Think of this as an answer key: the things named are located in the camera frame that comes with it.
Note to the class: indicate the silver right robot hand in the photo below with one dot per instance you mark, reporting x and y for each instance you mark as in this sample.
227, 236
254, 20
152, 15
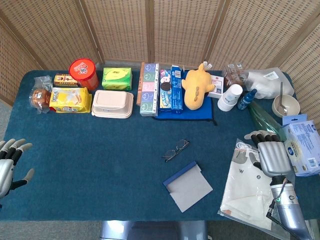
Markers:
273, 155

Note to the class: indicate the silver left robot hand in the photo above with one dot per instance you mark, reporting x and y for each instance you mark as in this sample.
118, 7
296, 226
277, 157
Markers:
6, 165

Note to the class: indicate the grey blue pouch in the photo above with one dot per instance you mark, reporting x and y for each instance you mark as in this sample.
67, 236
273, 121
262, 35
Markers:
190, 190

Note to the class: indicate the black eyeglasses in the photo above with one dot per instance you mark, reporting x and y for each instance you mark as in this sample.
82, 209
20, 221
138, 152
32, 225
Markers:
182, 144

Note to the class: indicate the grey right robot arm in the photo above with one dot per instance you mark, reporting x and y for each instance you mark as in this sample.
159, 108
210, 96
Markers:
287, 200

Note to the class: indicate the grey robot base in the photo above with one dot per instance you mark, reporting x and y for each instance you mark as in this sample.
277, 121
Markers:
150, 231

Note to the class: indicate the blue white wipes pack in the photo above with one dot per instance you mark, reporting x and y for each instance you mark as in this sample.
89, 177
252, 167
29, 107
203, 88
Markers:
305, 147

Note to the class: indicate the cream cloth in clear bag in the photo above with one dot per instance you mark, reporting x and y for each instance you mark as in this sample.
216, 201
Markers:
245, 195

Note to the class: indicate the beige bowl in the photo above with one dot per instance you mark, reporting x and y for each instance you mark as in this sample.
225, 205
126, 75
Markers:
291, 107

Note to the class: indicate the metal spoon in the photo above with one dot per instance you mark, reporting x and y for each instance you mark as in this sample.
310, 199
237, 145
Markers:
281, 97

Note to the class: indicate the blue spray bottle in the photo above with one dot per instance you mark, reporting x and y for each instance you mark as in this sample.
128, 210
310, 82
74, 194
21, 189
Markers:
246, 100

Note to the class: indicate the blue carpet table cover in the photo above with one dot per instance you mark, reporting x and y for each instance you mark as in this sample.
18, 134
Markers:
75, 162

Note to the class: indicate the white paper cup stack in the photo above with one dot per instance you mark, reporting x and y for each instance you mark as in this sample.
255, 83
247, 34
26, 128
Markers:
230, 98

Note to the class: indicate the white plastic bag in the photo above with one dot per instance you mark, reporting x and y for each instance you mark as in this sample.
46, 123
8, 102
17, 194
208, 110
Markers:
267, 82

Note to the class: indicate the wrapped bread bun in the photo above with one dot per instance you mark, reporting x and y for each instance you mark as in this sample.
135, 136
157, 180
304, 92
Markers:
40, 96

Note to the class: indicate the blue fabric pouch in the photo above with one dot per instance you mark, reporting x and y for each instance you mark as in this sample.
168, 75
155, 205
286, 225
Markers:
200, 113

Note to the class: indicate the small white box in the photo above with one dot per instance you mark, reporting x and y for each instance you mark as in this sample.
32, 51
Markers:
217, 86

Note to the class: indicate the yellow biscuit package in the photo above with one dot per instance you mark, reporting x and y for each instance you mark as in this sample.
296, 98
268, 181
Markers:
70, 100

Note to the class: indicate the brown snacks clear package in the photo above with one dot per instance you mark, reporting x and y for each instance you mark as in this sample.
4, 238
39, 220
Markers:
232, 73

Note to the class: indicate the yellow plush toy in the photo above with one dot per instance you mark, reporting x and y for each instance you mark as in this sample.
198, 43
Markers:
197, 87

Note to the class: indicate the small brown yellow box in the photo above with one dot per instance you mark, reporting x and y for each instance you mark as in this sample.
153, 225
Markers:
65, 80

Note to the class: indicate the tall blue carton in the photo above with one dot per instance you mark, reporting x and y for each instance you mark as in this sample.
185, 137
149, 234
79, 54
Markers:
177, 92

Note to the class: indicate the orange canister red lid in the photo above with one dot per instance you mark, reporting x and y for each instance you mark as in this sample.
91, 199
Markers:
83, 71

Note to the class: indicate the beige lunch box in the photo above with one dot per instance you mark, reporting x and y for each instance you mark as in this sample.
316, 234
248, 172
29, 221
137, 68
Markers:
112, 103

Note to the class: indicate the blue sandwich cookie box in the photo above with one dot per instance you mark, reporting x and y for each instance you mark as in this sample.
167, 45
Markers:
165, 90

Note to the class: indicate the pastel tissue multipack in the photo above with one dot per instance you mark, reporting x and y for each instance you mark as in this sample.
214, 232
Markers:
149, 90

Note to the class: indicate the green tissue pack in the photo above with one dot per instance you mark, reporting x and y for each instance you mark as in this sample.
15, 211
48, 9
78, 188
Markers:
117, 78

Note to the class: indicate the rattan folding screen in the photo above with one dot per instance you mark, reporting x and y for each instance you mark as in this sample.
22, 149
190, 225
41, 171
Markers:
120, 30

